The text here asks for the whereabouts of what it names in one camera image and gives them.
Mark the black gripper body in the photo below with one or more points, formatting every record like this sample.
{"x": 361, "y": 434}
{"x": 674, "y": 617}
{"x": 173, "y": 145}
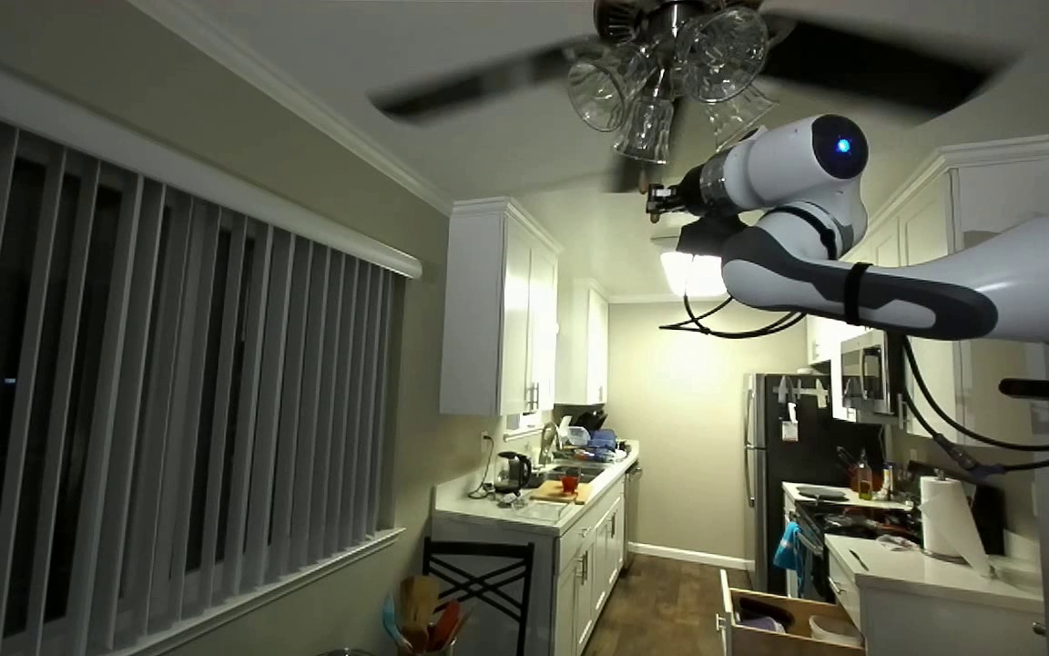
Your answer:
{"x": 686, "y": 193}

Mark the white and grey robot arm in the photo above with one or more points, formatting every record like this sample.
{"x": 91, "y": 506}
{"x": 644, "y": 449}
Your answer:
{"x": 787, "y": 213}

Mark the ceiling light fixture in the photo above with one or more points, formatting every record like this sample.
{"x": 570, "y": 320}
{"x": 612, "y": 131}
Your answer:
{"x": 693, "y": 276}

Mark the dark ceiling fan with glass lights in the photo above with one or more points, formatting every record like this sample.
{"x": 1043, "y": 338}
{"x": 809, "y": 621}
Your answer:
{"x": 646, "y": 60}

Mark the white upper cabinet left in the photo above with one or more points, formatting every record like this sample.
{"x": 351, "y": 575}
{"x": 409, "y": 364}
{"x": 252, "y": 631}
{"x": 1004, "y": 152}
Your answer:
{"x": 499, "y": 313}

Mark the black refrigerator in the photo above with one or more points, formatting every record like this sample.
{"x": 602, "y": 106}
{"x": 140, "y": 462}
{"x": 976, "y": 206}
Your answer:
{"x": 792, "y": 434}

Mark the white upper cabinets right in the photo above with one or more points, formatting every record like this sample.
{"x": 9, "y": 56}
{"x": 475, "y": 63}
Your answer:
{"x": 952, "y": 203}

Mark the black kettle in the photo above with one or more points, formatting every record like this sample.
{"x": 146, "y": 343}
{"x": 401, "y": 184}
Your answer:
{"x": 515, "y": 467}

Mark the white lower counter cabinet left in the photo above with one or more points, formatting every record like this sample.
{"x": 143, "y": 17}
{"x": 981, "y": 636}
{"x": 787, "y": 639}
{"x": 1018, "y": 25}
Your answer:
{"x": 581, "y": 548}

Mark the blue cloth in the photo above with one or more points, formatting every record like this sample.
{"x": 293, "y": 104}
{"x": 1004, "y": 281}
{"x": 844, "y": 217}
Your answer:
{"x": 797, "y": 555}

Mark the paper towel roll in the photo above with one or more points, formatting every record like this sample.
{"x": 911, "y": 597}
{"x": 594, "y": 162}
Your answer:
{"x": 944, "y": 520}

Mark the black metal stool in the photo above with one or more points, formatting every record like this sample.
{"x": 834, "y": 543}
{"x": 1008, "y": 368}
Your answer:
{"x": 492, "y": 575}

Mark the open wooden drawer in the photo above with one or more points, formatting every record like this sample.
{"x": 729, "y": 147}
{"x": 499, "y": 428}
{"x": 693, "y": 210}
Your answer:
{"x": 774, "y": 625}

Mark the white counter right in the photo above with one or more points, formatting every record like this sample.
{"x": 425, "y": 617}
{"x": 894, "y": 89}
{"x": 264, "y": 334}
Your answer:
{"x": 910, "y": 604}

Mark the colourful items on floor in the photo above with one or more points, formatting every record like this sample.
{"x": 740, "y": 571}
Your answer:
{"x": 419, "y": 621}

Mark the vertical window blinds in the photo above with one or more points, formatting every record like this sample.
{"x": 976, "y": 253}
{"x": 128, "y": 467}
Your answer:
{"x": 190, "y": 401}

